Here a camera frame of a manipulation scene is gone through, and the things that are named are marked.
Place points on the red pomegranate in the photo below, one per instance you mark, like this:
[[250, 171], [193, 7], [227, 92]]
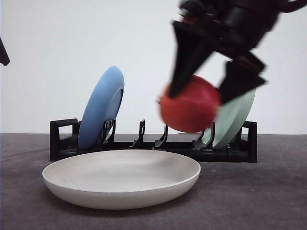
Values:
[[194, 108]]

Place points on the green plate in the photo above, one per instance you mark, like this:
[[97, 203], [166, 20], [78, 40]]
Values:
[[230, 120]]

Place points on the blue plate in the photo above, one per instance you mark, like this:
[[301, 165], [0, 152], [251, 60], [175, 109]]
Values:
[[103, 105]]

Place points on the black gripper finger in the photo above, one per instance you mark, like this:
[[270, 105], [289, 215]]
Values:
[[4, 58]]

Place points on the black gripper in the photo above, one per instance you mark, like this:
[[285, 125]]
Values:
[[203, 26]]

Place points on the black plastic dish rack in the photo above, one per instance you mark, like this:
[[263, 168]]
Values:
[[64, 139]]

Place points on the white plate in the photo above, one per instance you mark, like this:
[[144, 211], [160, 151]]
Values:
[[118, 179]]

